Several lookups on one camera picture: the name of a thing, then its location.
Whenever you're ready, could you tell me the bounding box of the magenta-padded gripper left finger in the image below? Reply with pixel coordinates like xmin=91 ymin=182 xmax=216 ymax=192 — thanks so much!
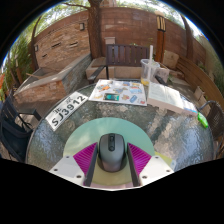
xmin=48 ymin=142 xmax=100 ymax=188

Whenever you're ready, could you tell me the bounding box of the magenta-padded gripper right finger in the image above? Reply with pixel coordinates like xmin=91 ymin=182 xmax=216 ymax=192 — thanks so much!
xmin=125 ymin=142 xmax=175 ymax=188

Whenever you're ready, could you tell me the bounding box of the grey computer mouse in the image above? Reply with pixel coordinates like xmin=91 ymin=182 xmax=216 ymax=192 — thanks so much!
xmin=97 ymin=132 xmax=128 ymax=173

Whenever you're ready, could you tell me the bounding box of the round green pink mouse pad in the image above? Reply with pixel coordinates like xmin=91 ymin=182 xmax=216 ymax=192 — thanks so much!
xmin=62 ymin=117 xmax=156 ymax=191

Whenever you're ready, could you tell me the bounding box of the yellow card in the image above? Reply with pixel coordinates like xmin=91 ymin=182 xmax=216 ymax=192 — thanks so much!
xmin=153 ymin=151 xmax=177 ymax=171

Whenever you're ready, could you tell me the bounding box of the white license plate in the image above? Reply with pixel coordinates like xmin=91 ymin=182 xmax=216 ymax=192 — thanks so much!
xmin=45 ymin=91 xmax=89 ymax=132

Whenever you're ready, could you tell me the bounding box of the black patio chair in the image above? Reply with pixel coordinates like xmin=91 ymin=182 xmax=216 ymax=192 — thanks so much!
xmin=0 ymin=96 xmax=43 ymax=163

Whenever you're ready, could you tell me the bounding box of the green marker pen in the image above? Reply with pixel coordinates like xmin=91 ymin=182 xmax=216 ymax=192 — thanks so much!
xmin=197 ymin=112 xmax=210 ymax=129

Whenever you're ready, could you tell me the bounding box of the open white book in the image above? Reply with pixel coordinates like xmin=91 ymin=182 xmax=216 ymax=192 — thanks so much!
xmin=146 ymin=81 xmax=198 ymax=117

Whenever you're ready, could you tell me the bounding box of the brown wicker chair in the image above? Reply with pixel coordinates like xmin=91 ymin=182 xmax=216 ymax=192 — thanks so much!
xmin=198 ymin=99 xmax=224 ymax=159

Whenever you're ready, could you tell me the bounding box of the stone planter ledge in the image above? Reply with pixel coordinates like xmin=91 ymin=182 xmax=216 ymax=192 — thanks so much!
xmin=13 ymin=53 xmax=93 ymax=104

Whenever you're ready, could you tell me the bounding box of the white sticker sheet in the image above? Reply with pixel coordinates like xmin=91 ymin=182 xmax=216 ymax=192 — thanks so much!
xmin=88 ymin=79 xmax=148 ymax=107

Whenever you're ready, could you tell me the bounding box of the clear plastic cup with straw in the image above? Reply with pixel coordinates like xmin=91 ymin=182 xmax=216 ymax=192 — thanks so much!
xmin=140 ymin=44 xmax=161 ymax=87

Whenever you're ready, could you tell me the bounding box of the dark wooden slatted chair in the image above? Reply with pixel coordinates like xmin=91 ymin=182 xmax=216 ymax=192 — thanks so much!
xmin=87 ymin=44 xmax=150 ymax=84

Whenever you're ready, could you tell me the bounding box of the thin tree trunk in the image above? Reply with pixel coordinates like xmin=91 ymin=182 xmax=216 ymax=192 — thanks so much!
xmin=181 ymin=14 xmax=195 ymax=61

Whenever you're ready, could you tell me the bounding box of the large tree trunk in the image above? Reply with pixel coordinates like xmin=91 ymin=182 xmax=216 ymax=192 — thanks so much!
xmin=63 ymin=0 xmax=118 ymax=60

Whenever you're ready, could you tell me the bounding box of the wooden lamp post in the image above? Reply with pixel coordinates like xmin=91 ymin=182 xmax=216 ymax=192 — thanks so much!
xmin=155 ymin=14 xmax=167 ymax=63

